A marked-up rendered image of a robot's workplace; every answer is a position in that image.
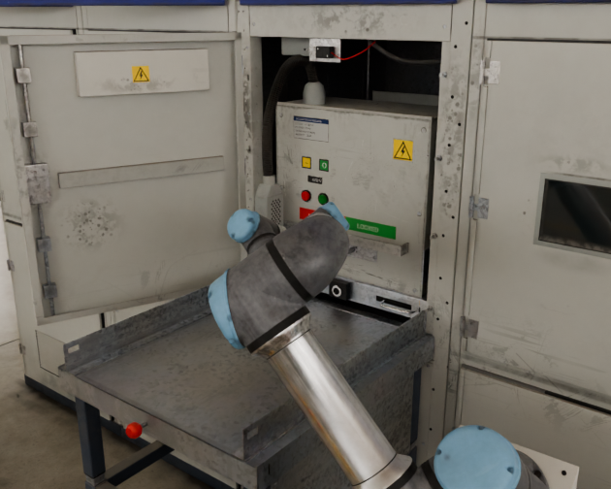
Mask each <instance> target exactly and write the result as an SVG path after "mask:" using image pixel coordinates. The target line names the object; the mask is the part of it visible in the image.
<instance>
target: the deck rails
mask: <svg viewBox="0 0 611 489"><path fill-rule="evenodd" d="M209 287H210V285H208V286H205V287H203V288H200V289H198V290H195V291H193V292H190V293H188V294H186V295H183V296H181V297H178V298H176V299H173V300H172V301H169V302H167V303H164V304H162V305H160V306H157V307H155V308H152V309H150V310H146V311H143V312H141V313H138V314H136V315H134V316H131V317H129V318H126V319H124V320H121V321H119V322H116V323H114V324H113V325H110V326H108V327H105V328H103V329H100V330H98V331H95V332H93V333H90V334H88V335H86V336H83V337H81V338H78V339H76V340H73V341H71V342H67V343H64V344H63V352H64V361H65V369H66V370H65V372H67V373H69V374H71V375H74V376H76V375H79V374H82V373H84V372H86V371H88V370H90V369H93V368H95V367H97V366H99V365H101V364H104V363H106V362H108V361H110V360H112V359H114V358H116V357H118V356H120V355H123V354H125V353H127V352H129V351H131V350H134V349H136V348H138V347H140V346H142V345H145V344H147V343H149V342H152V341H155V340H157V339H159V338H161V337H163V336H166V335H168V334H170V333H172V332H173V331H176V330H178V329H180V328H182V327H184V326H187V325H189V324H191V323H193V322H195V321H198V320H200V319H202V318H204V317H207V316H209V315H211V314H212V312H211V309H210V306H209V296H208V293H209ZM424 315H425V311H424V310H422V311H421V312H419V313H417V314H416V315H414V316H413V317H411V318H410V319H408V320H407V321H405V322H404V323H403V324H402V325H400V326H399V327H397V328H396V329H394V330H393V331H391V332H389V333H388V334H386V335H385V336H383V337H382V338H380V339H379V340H377V341H376V342H374V343H372V344H371V345H369V346H368V347H366V348H365V349H363V350H362V351H360V352H358V353H357V354H355V355H354V356H352V357H351V358H349V359H348V360H346V361H345V362H343V363H342V364H340V365H339V366H337V368H338V370H339V371H340V372H341V374H342V375H343V377H344V378H345V380H346V381H347V383H348V384H349V385H350V387H351V388H352V387H353V386H354V385H356V384H357V383H359V382H360V381H361V380H363V379H364V378H366V377H367V376H368V375H370V374H372V373H373V372H374V371H376V370H377V369H379V368H380V367H381V366H383V365H384V364H386V363H387V362H388V361H390V360H391V359H393V358H394V357H395V356H397V355H398V354H400V353H401V352H402V351H404V350H405V349H407V348H408V347H409V346H411V345H412V344H414V343H415V342H417V341H418V340H420V339H421V338H422V337H424V336H425V334H423V332H424ZM77 344H78V345H79V349H78V350H75V351H73V352H71V353H69V352H68V348H70V347H72V346H75V345H77ZM305 421H306V417H305V416H304V414H303V413H302V411H301V410H300V408H299V407H298V405H297V404H296V403H295V401H294V400H293V398H292V397H290V398H289V399H287V400H286V401H284V402H283V403H281V404H280V405H278V406H277V407H275V408H273V409H272V410H270V411H269V412H267V413H265V414H264V415H262V416H261V417H259V418H258V419H256V420H255V421H253V422H252V423H250V424H249V425H247V426H246V427H244V428H243V429H242V446H241V447H239V448H238V449H236V450H235V451H233V452H232V453H231V455H232V456H234V457H236V458H238V459H240V460H242V461H244V462H245V463H247V462H248V461H250V460H251V459H252V458H254V457H255V456H257V455H258V454H259V453H261V452H262V451H264V450H265V449H266V448H268V447H269V446H271V445H272V444H273V443H275V442H276V441H278V440H279V439H281V438H282V437H284V436H285V435H286V434H288V433H289V432H291V431H292V430H293V429H295V428H296V427H298V426H299V425H300V424H302V423H303V422H305ZM256 427H257V433H255V434H254V435H252V436H251V437H249V438H247V433H249V432H250V431H252V430H253V429H255V428H256Z"/></svg>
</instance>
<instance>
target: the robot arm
mask: <svg viewBox="0 0 611 489"><path fill-rule="evenodd" d="M277 223H278V221H277V220H275V221H272V220H270V219H268V218H266V217H264V216H263V215H261V214H259V213H258V212H253V211H250V210H248V209H240V210H238V211H236V212H234V213H233V214H232V215H231V217H230V219H229V221H228V225H227V230H228V234H229V236H230V237H231V238H232V239H233V240H235V241H236V242H237V243H240V244H242V245H243V247H244V249H245V250H246V252H247V254H248V256H247V257H246V258H244V259H243V260H241V262H240V263H238V264H237V265H235V266H234V267H233V268H231V269H227V270H226V271H225V273H224V274H223V275H222V276H221V277H219V278H218V279H217V280H215V281H214V282H213V283H212V284H211V285H210V287H209V293H208V296H209V306H210V309H211V312H212V314H213V317H214V319H215V321H216V323H217V325H218V327H219V329H220V330H221V332H222V334H223V335H224V337H225V338H226V339H227V340H228V341H229V343H230V345H231V346H233V347H234V348H236V349H244V348H247V349H248V351H249V352H250V354H251V355H252V356H257V357H262V358H265V359H266V360H267V361H268V362H269V364H270V365H271V367H272V368H273V370H274V372H275V373H276V375H277V376H278V378H279V379H280V381H281V382H282V383H283V385H284V386H285V388H286V389H287V391H288V392H289V394H290V395H291V397H292V398H293V400H294V401H295V403H296V404H297V405H298V407H299V408H300V410H301V411H302V413H303V414H304V416H305V418H306V419H307V421H308V422H309V423H310V425H311V426H312V428H313V429H314V431H315V432H316V434H317V435H318V437H319V438H320V439H321V440H322V442H323V443H324V445H325V446H326V447H327V449H328V450H329V452H330V453H331V455H332V456H333V458H334V459H335V461H336V462H337V464H338V465H339V467H340V468H341V470H342V471H343V473H344V474H345V476H346V477H347V479H348V480H349V482H350V483H351V485H352V489H550V488H549V484H548V481H547V479H546V476H545V475H544V473H543V471H542V470H541V468H539V466H538V465H537V464H536V463H535V462H534V461H533V459H532V458H531V457H529V456H528V455H527V454H525V453H523V452H521V451H519V450H517V449H515V448H514V446H513V445H512V444H511V443H510V441H509V440H507V439H506V438H505V437H503V436H502V435H500V434H499V433H498V432H496V431H494V430H492V429H490V428H488V427H484V426H479V425H466V426H463V427H460V428H457V429H455V430H453V431H451V432H450V433H449V434H447V435H446V436H445V437H444V438H443V439H442V441H441V442H440V443H439V445H438V447H437V449H436V453H435V456H433V457H432V458H430V459H429V460H427V461H426V462H424V463H423V464H421V465H420V466H419V467H417V466H416V464H415V463H414V461H413V460H412V458H411V457H410V456H407V455H401V454H398V453H396V451H395V450H394V448H393V447H392V446H391V444H390V443H389V442H388V441H387V439H386V438H385V436H384V435H383V434H382V432H381V431H380V429H379V428H378V426H377V425H376V423H375V422H374V421H373V419H372V418H371V416H370V414H369V413H368V411H367V410H366V409H365V407H364V406H363V404H362V403H361V401H360V400H359V398H358V397H357V396H356V394H355V393H354V391H353V390H352V388H351V387H350V385H349V384H348V383H347V381H346V380H345V378H344V377H343V375H342V374H341V372H340V371H339V370H338V368H337V366H336V365H335V363H334V362H333V360H332V359H331V358H330V356H329V355H328V353H327V352H326V350H325V349H324V347H323V346H322V345H321V343H320V342H319V340H317V338H316V337H315V335H314V334H313V333H312V331H311V330H310V327H309V324H310V318H311V313H310V311H309V310H308V308H307V307H306V303H307V302H308V301H310V300H311V299H313V298H314V297H315V296H317V295H318V294H319V293H320V292H322V291H323V290H324V289H325V288H326V287H327V286H328V285H329V284H330V283H331V282H332V280H333V279H334V278H335V277H336V275H337V274H338V272H339V270H340V269H341V267H342V265H343V264H344V261H345V259H346V257H347V254H348V250H349V239H348V236H347V233H346V231H347V230H348V229H349V223H348V222H347V220H346V219H345V218H344V216H343V215H342V213H341V212H340V211H339V209H338V207H337V206H336V205H335V203H333V202H328V203H327V204H325V205H323V206H322V207H319V208H318V209H317V210H316V211H315V212H313V213H312V214H310V215H309V216H307V217H306V218H305V219H303V220H302V221H300V222H299V223H298V224H296V225H294V226H292V227H290V228H288V229H286V228H285V227H283V226H281V225H279V224H277Z"/></svg>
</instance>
